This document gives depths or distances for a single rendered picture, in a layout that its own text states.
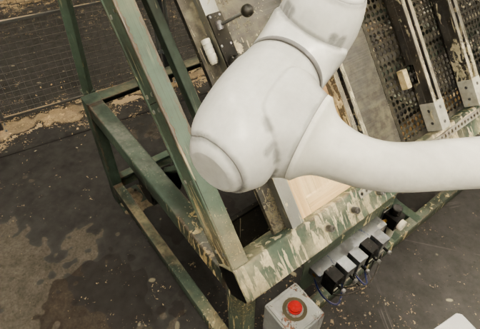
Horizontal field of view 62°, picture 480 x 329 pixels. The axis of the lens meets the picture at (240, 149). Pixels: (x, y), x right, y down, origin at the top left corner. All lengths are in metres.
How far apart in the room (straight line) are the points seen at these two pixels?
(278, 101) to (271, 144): 0.04
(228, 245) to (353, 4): 0.89
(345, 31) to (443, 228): 2.34
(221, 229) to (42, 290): 1.46
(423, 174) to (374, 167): 0.05
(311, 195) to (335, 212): 0.10
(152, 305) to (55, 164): 1.33
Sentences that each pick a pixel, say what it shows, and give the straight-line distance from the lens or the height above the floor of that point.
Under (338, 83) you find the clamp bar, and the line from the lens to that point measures 1.45.
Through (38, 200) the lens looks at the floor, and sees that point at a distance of 2.90.
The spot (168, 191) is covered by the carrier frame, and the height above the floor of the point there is 0.79.
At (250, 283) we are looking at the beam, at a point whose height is 0.86.
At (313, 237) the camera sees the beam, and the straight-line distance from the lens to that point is 1.39.
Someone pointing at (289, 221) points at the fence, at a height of 0.93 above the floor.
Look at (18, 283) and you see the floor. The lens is 2.56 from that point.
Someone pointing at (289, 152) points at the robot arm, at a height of 1.72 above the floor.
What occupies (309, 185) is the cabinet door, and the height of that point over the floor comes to 0.96.
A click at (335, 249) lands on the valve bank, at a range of 1.53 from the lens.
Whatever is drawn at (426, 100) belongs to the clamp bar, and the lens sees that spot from 1.83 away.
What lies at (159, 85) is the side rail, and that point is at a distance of 1.14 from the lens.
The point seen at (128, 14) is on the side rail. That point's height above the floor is 1.53.
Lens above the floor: 1.99
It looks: 43 degrees down
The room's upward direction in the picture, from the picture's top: straight up
